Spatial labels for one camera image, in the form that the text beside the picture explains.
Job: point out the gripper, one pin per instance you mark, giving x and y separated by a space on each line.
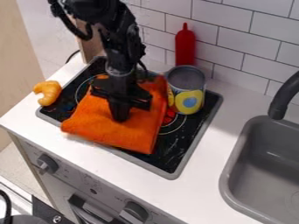
120 87

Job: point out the orange cloth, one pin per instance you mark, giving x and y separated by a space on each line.
132 131

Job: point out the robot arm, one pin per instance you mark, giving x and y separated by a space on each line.
117 35

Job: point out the wooden board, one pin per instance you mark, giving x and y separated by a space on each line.
90 48

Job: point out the toy stove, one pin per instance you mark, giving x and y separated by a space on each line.
183 140

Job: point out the silver can with yellow label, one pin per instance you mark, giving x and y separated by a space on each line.
188 90

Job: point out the yellow toy croissant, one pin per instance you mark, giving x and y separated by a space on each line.
49 92

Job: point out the red bottle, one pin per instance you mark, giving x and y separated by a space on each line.
185 48

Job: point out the toy sink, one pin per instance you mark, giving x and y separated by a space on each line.
268 175

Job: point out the tap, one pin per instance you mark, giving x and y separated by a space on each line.
284 96

